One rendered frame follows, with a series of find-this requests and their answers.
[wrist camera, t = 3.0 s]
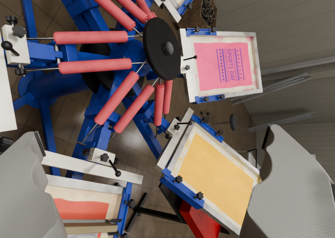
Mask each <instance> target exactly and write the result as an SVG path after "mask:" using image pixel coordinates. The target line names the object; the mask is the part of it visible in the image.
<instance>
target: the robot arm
mask: <svg viewBox="0 0 335 238"><path fill-rule="evenodd" d="M262 149H264V152H265V155H264V159H263V162H262V166H261V169H260V172H259V175H260V177H261V179H262V182H260V183H258V184H256V185H255V186H254V187H253V189H252V192H251V196H250V199H249V203H248V206H247V210H246V213H245V216H244V220H243V223H242V227H241V230H240V234H239V237H240V238H335V184H334V183H333V181H332V180H331V178H330V177H329V175H328V174H327V173H326V171H325V170H324V169H323V167H322V166H321V165H320V164H319V163H318V162H317V160H316V159H315V158H314V157H313V156H312V155H311V154H310V153H309V152H308V151H307V150H306V149H304V148H303V147H302V146H301V145H300V144H299V143H298V142H297V141H296V140H295V139H293V138H292V137H291V136H290V135H289V134H288V133H287V132H286V131H285V130H284V129H282V128H281V127H280V126H279V125H276V124H273V125H270V124H268V127H267V130H266V134H265V137H264V141H263V145H262ZM45 156H46V153H45V150H44V147H43V144H42V141H41V138H40V135H39V132H38V131H35V132H26V133H25V134H23V135H22V136H21V137H20V138H19V139H18V140H17V141H16V142H14V143H13V144H12V145H11V146H10V147H9V148H8V149H7V150H6V151H5V152H3V153H2V154H1V155H0V238H68V237H67V233H66V230H65V227H64V223H63V221H62V219H61V216H60V214H59V211H58V209H57V207H56V204H55V202H54V200H53V197H52V195H51V194H49V193H47V192H45V189H46V187H47V185H48V179H47V176H46V174H45V171H44V169H43V166H42V164H41V162H42V160H43V157H45Z"/></svg>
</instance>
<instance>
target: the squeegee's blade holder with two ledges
mask: <svg viewBox="0 0 335 238"><path fill-rule="evenodd" d="M62 221H63V223H105V219H62Z"/></svg>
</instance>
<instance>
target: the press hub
mask: <svg viewBox="0 0 335 238"><path fill-rule="evenodd" d="M79 51H80V52H86V53H93V54H100V55H106V56H110V59H119V58H130V59H131V61H132V62H144V61H145V60H146V59H147V61H148V63H145V64H144V65H143V67H142V68H141V69H140V70H139V72H138V73H137V74H138V75H139V79H138V80H137V83H138V85H139V87H140V88H141V87H142V85H143V82H144V78H145V75H147V74H148V73H149V71H150V68H151V69H152V70H153V72H154V73H155V74H156V75H157V76H158V77H159V78H161V79H162V80H165V81H170V80H174V79H175V78H176V77H177V76H178V74H179V71H180V66H181V54H180V48H179V44H178V41H177V38H176V36H175V34H174V32H173V30H172V29H171V27H170V26H169V25H168V23H167V22H165V21H164V20H163V19H161V18H159V17H153V18H151V19H149V20H148V21H147V22H146V24H145V27H144V30H143V43H142V42H141V41H139V40H137V39H132V40H130V41H127V42H125V43H124V42H118V43H117V46H115V47H114V48H113V49H112V50H111V48H110V47H109V45H108V43H88V44H82V45H81V47H80V50H79ZM141 65H142V64H132V68H131V69H123V70H110V71H97V72H84V73H78V74H75V75H72V76H69V77H66V78H56V77H55V71H53V72H50V73H48V74H46V73H43V74H44V75H43V76H40V77H38V78H34V72H29V73H27V75H25V77H22V78H21V79H20V81H19V83H18V92H19V95H20V97H22V96H24V95H25V94H27V93H29V92H30V93H31V94H32V96H33V97H34V98H35V99H33V100H31V101H30V102H28V103H27V104H28V105H29V106H31V107H34V108H39V102H38V101H46V100H48V104H49V107H50V106H51V105H53V104H54V103H55V102H56V101H57V99H58V97H62V96H66V95H70V94H74V93H78V92H82V91H86V90H90V89H91V90H92V91H93V92H94V93H95V94H96V93H97V92H98V89H99V86H100V83H101V84H102V85H103V86H104V87H105V88H106V89H107V90H108V91H109V90H111V86H112V83H113V79H114V76H115V74H116V75H117V76H118V77H119V78H121V79H122V80H123V81H124V79H125V78H126V77H127V76H128V74H129V73H130V72H131V71H134V72H136V71H137V70H138V69H139V68H140V66H141ZM134 95H135V92H134V90H133V88H131V89H130V91H129V92H128V93H127V94H126V96H125V97H124V98H127V97H131V96H134Z"/></svg>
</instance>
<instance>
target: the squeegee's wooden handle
mask: <svg viewBox="0 0 335 238"><path fill-rule="evenodd" d="M64 227H65V230H66V233H67V235H76V234H92V233H109V232H116V231H117V229H118V225H116V224H113V223H109V222H105V223H64Z"/></svg>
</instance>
